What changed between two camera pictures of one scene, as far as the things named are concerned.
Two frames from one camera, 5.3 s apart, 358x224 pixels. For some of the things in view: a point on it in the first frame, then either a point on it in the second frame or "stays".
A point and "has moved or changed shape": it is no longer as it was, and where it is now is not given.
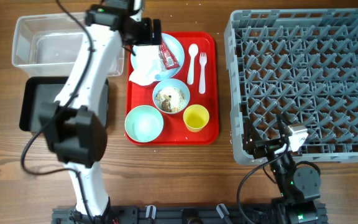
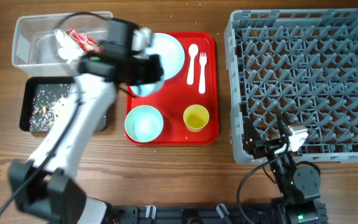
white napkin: [149, 61] has moved or changed shape
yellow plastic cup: [196, 117] stays
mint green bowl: [143, 124] stays
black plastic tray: [35, 91] stays
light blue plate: [176, 50] stays
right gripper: [252, 141] stays
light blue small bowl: [171, 96] -> [146, 89]
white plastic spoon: [192, 51] stays
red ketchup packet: [166, 56] has moved or changed shape
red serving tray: [189, 101] stays
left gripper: [146, 38] -> [152, 67]
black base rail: [264, 214] stays
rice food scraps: [170, 99] -> [43, 106]
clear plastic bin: [49, 45] stays
